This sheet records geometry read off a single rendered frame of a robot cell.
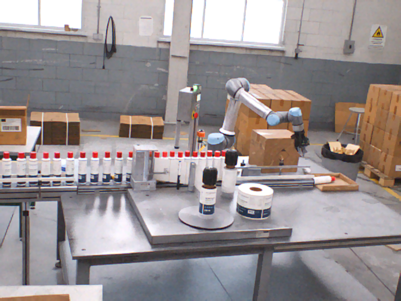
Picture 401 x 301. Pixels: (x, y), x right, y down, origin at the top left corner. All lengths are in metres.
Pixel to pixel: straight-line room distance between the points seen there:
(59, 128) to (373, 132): 4.07
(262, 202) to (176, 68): 5.89
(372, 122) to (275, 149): 3.48
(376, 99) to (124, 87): 3.91
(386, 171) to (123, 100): 4.23
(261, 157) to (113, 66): 5.09
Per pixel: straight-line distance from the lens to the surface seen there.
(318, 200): 3.69
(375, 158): 7.22
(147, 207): 3.11
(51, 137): 7.33
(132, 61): 8.73
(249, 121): 6.81
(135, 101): 8.84
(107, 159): 3.38
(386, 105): 7.08
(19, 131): 4.54
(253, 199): 3.05
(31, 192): 3.39
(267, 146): 3.95
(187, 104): 3.44
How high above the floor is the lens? 2.07
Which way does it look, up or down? 16 degrees down
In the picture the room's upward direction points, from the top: 5 degrees clockwise
